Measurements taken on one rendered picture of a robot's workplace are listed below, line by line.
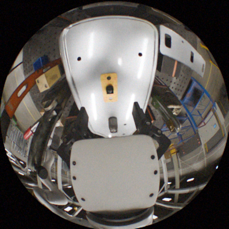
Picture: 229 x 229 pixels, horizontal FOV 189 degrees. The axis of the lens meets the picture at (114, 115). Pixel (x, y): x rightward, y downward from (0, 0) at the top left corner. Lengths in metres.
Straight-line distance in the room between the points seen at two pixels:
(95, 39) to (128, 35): 0.07
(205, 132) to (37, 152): 8.24
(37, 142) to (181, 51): 0.39
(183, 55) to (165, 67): 0.09
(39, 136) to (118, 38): 0.24
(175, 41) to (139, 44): 0.12
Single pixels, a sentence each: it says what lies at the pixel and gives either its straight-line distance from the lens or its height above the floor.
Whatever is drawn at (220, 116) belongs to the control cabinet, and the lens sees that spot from 7.80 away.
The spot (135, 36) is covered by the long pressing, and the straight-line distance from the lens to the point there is 0.19.
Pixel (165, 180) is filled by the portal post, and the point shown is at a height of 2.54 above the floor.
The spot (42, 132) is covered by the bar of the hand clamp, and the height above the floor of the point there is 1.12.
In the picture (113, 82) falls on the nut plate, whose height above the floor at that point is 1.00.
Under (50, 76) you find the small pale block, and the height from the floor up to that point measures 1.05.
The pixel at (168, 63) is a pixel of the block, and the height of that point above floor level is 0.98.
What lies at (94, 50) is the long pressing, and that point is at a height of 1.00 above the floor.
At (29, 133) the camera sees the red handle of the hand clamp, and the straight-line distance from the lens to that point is 0.25.
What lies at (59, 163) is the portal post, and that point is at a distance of 4.37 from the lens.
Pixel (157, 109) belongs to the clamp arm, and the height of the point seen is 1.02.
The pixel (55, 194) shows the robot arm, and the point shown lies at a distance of 0.53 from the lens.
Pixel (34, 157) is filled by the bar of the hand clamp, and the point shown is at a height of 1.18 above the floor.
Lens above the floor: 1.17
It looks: 40 degrees down
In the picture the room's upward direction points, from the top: 175 degrees clockwise
